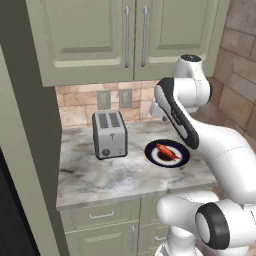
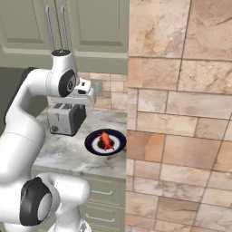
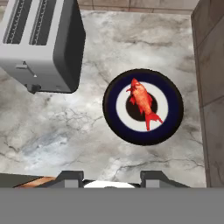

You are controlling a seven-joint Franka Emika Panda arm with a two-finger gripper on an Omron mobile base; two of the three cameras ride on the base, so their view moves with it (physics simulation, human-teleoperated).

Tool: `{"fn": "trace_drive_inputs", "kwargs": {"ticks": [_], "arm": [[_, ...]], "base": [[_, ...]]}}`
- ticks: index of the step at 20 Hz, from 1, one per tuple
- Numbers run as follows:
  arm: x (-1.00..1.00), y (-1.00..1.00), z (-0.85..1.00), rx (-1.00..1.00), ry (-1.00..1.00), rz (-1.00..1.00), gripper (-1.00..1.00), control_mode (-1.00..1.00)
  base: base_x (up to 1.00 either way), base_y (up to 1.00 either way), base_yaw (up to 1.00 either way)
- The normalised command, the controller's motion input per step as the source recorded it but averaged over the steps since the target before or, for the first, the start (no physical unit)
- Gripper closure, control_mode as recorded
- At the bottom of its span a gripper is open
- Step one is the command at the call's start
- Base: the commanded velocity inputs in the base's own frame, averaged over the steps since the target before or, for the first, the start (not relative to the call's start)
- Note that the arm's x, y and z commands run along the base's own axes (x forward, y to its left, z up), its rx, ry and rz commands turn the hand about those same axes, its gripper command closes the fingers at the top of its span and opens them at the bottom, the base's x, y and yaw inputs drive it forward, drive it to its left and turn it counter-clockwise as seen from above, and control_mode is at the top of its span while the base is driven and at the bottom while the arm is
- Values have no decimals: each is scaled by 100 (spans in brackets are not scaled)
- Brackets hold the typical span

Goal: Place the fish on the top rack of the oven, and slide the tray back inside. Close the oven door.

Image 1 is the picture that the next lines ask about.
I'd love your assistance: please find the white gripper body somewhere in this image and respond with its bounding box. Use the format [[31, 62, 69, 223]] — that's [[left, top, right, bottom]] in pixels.
[[148, 99, 168, 122]]

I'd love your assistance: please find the tall beige oven cabinet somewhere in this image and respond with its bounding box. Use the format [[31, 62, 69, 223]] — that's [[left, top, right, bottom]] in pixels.
[[0, 0, 69, 256]]

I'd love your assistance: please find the dark blue rimmed plate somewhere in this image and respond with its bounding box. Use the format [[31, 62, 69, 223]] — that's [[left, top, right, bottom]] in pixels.
[[143, 138, 191, 169]]

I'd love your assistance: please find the silver two-slot toaster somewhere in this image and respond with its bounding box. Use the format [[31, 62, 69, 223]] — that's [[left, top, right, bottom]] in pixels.
[[91, 109, 129, 161]]

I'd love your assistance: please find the narrow beige drawer front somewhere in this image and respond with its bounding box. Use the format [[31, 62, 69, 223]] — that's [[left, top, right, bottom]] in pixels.
[[139, 194, 174, 228], [137, 223, 171, 253]]

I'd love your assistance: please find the wide beige drawer front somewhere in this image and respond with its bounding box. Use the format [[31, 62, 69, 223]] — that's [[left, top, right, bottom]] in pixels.
[[60, 198, 141, 233]]

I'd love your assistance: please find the grey wall light switch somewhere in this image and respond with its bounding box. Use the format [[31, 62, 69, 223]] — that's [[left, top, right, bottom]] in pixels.
[[118, 88, 133, 109]]

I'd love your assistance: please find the grey wall power outlet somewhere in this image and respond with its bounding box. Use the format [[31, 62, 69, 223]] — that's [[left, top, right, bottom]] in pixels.
[[96, 89, 112, 111]]

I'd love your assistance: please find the silver long cupboard handle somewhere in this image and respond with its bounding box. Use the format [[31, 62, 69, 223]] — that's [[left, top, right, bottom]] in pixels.
[[123, 5, 131, 69], [140, 5, 149, 68]]

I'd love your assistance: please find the beige wall cupboard door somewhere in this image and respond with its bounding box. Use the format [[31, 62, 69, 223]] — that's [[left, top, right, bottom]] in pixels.
[[25, 0, 136, 88], [134, 0, 222, 82]]

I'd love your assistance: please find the silver drawer handle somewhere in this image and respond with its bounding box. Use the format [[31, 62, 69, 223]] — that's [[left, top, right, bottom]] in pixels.
[[153, 234, 170, 242], [88, 209, 116, 220]]

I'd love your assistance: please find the silver short cupboard handle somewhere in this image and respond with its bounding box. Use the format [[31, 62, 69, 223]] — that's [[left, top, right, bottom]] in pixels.
[[129, 225, 136, 252]]

